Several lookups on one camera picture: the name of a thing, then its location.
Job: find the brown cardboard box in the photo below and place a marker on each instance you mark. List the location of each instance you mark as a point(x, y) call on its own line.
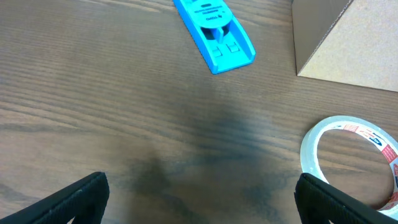
point(347, 41)

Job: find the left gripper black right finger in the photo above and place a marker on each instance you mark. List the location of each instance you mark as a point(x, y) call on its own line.
point(320, 203)

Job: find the blue magnetic whiteboard duster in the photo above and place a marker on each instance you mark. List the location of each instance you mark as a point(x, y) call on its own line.
point(220, 38)

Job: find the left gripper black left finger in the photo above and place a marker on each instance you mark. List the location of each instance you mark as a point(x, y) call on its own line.
point(81, 202)

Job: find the large clear tape roll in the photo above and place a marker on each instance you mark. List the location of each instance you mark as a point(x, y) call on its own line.
point(374, 134)

